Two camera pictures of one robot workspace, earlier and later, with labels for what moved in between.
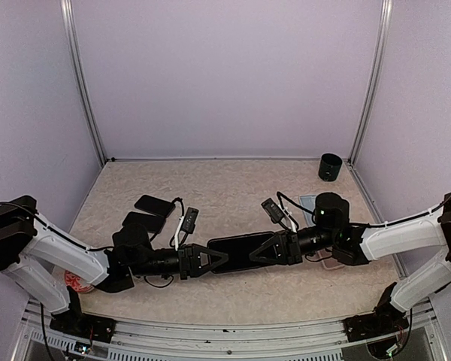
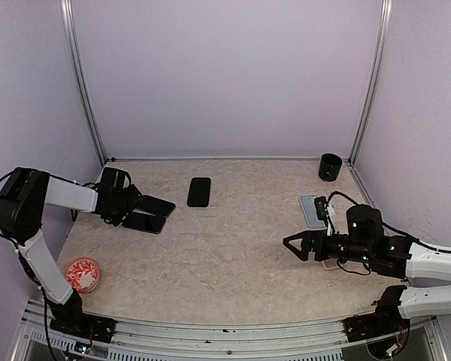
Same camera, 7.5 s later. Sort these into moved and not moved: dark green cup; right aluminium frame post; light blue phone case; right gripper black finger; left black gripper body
Moved: left black gripper body; right gripper black finger
Not moved: dark green cup; light blue phone case; right aluminium frame post
